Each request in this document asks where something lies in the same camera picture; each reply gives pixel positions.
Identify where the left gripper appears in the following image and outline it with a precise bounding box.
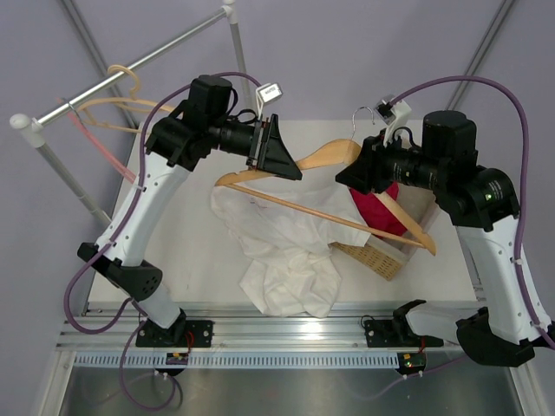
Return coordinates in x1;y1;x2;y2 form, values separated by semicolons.
207;114;302;179

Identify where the white cable duct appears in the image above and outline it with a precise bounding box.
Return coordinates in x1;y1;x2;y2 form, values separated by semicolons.
74;351;402;369

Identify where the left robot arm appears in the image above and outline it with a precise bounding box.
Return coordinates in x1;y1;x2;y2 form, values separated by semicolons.
78;75;302;347

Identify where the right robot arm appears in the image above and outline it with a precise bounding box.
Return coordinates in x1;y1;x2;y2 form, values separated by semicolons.
336;110;554;367

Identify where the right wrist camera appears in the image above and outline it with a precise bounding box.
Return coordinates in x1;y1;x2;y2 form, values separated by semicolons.
374;94;412;146

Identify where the wicker basket with liner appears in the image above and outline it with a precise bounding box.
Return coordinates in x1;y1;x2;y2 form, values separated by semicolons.
332;183;437;281

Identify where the white printed t shirt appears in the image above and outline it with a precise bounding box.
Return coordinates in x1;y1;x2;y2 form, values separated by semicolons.
211;186;370;318

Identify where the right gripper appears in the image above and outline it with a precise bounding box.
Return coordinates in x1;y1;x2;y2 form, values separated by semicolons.
336;128;447;195

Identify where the pink hanger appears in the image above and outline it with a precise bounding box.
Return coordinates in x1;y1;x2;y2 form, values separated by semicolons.
68;97;136;183

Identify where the clothes rack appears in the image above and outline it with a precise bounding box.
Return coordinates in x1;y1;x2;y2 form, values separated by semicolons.
10;1;246;226

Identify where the light wooden hanger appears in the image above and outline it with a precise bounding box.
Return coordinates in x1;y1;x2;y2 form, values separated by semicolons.
77;64;157;133

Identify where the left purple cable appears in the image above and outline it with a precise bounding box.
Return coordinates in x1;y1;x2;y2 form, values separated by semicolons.
63;71;264;411

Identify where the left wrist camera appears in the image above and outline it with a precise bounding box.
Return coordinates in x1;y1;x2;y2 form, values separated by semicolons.
255;82;283;120

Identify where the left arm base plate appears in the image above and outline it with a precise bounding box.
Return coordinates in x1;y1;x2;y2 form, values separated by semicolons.
135;319;214;348

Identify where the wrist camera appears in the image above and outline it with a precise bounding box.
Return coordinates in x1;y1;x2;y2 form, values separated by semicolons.
255;82;283;120
374;94;412;146

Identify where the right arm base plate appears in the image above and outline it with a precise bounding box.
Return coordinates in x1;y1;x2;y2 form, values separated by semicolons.
362;319;444;348

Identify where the wooden hanger with metal hook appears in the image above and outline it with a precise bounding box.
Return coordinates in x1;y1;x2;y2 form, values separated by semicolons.
214;106;437;257

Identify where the pink cloth in basket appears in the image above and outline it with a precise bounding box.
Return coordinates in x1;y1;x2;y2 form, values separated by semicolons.
349;188;407;236

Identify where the aluminium rail frame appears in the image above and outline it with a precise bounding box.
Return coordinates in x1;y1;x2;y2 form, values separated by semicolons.
55;120;521;352

